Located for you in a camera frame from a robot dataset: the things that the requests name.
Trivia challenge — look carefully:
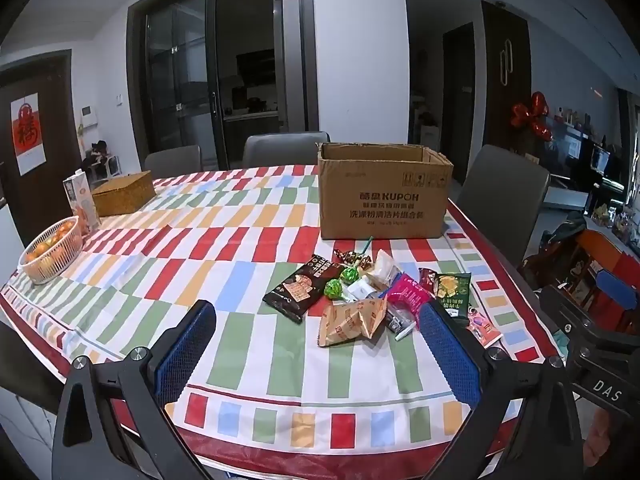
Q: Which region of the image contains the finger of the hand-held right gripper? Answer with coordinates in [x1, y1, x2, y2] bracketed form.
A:
[537, 284, 640, 348]
[594, 267, 640, 313]

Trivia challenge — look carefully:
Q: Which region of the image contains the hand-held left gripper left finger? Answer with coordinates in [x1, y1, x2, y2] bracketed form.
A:
[51, 299, 217, 480]

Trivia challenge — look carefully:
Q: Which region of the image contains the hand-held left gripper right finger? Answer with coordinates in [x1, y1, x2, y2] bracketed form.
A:
[419, 301, 586, 480]

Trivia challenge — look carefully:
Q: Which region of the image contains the pink strip snack packet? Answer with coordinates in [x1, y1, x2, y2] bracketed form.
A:
[466, 307, 502, 347]

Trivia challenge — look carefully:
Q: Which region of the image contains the dark brown snack packet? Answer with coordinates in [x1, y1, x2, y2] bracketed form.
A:
[263, 255, 343, 324]

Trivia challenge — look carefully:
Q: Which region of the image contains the brown cardboard box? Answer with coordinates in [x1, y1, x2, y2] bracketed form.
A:
[316, 141, 455, 241]

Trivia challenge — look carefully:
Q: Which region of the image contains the person's right hand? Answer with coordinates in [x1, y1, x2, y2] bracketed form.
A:
[584, 407, 618, 466]

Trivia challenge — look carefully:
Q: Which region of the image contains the orange wooden chair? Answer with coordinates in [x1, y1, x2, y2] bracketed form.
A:
[522, 229, 640, 333]

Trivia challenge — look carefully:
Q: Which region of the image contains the clear dark small packet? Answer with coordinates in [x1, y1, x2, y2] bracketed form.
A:
[386, 305, 416, 341]

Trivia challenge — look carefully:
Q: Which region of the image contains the green cracker packet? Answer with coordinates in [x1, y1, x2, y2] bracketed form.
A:
[434, 271, 473, 317]

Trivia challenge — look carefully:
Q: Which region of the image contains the dark green bag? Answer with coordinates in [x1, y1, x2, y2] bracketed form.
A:
[542, 211, 588, 256]

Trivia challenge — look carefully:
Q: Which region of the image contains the beige bread packet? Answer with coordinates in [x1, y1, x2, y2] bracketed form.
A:
[316, 297, 388, 348]

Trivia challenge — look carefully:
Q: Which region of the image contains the small white packet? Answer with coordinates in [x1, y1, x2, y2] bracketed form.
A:
[346, 280, 376, 303]

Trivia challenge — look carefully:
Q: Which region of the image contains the white translucent snack packet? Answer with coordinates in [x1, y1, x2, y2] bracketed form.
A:
[372, 249, 403, 291]

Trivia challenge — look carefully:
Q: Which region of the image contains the colourful checked tablecloth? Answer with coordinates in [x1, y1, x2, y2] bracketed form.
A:
[0, 162, 566, 466]

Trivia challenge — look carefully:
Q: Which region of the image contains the grey dining chair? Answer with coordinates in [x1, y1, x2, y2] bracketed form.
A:
[143, 145, 203, 180]
[456, 144, 551, 268]
[242, 131, 332, 171]

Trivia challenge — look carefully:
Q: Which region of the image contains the white fruit basket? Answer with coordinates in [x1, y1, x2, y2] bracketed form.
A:
[18, 216, 84, 286]

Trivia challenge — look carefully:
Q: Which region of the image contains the woven straw box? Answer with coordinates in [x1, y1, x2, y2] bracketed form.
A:
[91, 171, 156, 218]

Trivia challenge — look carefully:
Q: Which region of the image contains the pile of oranges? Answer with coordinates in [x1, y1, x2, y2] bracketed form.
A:
[26, 221, 80, 265]

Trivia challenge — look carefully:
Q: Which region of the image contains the milk carton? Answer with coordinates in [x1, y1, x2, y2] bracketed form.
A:
[62, 170, 102, 238]

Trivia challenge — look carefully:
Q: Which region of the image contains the red balloon decoration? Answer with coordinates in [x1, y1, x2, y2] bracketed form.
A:
[511, 91, 553, 142]

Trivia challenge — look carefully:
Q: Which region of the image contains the dark tall cabinet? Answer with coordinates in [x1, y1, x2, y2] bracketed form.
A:
[481, 0, 533, 156]

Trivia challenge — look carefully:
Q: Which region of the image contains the dark wooden door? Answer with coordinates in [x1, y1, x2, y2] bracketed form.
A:
[0, 50, 83, 246]

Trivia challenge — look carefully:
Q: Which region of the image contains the sliding glass door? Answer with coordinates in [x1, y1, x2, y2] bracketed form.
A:
[127, 0, 321, 171]

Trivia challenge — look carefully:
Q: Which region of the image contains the red white wall poster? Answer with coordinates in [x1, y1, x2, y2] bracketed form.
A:
[11, 96, 48, 177]

